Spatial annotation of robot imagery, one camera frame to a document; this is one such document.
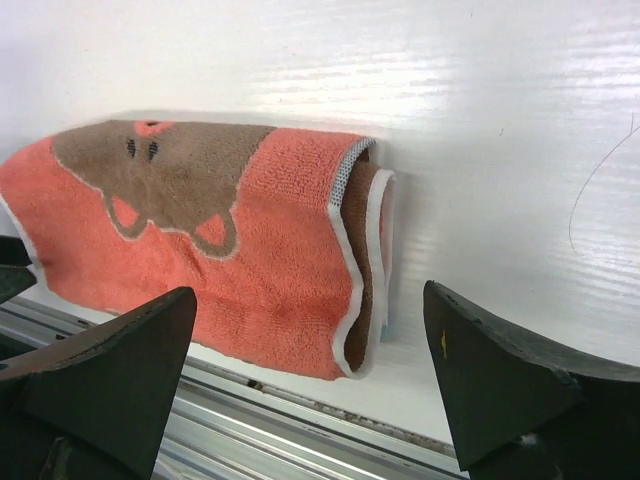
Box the red bear towel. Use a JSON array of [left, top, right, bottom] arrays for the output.
[[1, 120, 395, 381]]

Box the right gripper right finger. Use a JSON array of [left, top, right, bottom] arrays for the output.
[[423, 281, 639, 480]]

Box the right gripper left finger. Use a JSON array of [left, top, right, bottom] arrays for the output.
[[1, 287, 196, 479]]

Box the aluminium rail frame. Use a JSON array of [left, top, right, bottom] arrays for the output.
[[0, 294, 471, 480]]

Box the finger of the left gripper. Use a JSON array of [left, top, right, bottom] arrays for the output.
[[0, 235, 37, 303]]

